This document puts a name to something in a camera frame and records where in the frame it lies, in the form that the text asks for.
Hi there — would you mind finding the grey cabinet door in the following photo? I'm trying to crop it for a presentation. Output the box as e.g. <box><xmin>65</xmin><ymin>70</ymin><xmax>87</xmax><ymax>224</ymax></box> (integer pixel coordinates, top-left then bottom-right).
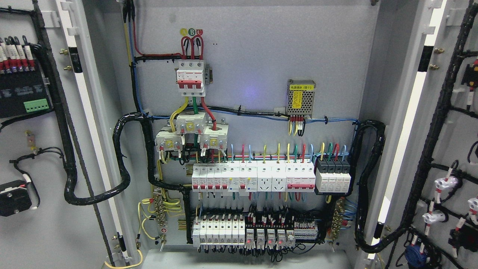
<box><xmin>350</xmin><ymin>0</ymin><xmax>477</xmax><ymax>269</ymax></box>
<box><xmin>1</xmin><ymin>0</ymin><xmax>124</xmax><ymax>269</ymax></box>

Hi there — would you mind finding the black cable loom left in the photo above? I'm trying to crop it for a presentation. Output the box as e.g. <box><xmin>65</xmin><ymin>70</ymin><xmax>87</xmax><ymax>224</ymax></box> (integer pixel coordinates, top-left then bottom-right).
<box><xmin>64</xmin><ymin>112</ymin><xmax>193</xmax><ymax>206</ymax></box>

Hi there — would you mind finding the black surge protector block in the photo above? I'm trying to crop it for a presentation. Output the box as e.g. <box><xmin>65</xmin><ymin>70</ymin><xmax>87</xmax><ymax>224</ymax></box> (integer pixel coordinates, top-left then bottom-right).
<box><xmin>315</xmin><ymin>158</ymin><xmax>352</xmax><ymax>197</ymax></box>

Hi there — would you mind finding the relay row with red LEDs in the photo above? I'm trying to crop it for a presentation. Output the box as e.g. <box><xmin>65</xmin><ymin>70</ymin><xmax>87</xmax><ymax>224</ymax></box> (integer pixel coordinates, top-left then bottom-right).
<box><xmin>245</xmin><ymin>228</ymin><xmax>297</xmax><ymax>251</ymax></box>

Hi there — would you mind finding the white current transformer group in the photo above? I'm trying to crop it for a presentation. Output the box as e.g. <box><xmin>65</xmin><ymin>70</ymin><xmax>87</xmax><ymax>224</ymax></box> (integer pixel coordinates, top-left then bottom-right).
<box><xmin>155</xmin><ymin>112</ymin><xmax>229</xmax><ymax>157</ymax></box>

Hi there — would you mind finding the black cable loom right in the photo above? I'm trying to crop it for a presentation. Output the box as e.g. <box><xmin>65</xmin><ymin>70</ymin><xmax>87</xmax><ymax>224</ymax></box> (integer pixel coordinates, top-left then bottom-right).
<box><xmin>351</xmin><ymin>120</ymin><xmax>406</xmax><ymax>254</ymax></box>

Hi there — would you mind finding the metal mesh power supply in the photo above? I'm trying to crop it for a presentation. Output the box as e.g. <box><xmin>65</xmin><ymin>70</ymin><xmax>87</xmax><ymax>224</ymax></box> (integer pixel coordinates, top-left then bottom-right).
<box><xmin>286</xmin><ymin>79</ymin><xmax>316</xmax><ymax>115</ymax></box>

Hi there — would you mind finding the white mini breaker row bottom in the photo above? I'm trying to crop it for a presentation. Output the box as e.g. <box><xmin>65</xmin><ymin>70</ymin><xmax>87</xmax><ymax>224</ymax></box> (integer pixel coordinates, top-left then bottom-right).
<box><xmin>192</xmin><ymin>216</ymin><xmax>246</xmax><ymax>248</ymax></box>

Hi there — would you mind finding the black cable loom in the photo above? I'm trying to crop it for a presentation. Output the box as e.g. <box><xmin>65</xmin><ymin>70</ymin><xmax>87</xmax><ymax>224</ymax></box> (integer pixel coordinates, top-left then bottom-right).
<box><xmin>64</xmin><ymin>112</ymin><xmax>193</xmax><ymax>206</ymax></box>
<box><xmin>351</xmin><ymin>120</ymin><xmax>406</xmax><ymax>254</ymax></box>

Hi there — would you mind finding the white socket breaker row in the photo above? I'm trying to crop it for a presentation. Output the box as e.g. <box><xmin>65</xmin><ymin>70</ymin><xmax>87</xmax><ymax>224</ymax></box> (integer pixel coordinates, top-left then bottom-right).
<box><xmin>192</xmin><ymin>160</ymin><xmax>316</xmax><ymax>195</ymax></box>

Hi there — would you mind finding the red white main breaker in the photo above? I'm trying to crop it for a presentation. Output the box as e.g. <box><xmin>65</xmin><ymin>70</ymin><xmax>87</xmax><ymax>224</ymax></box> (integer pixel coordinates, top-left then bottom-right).
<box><xmin>175</xmin><ymin>59</ymin><xmax>213</xmax><ymax>97</ymax></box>

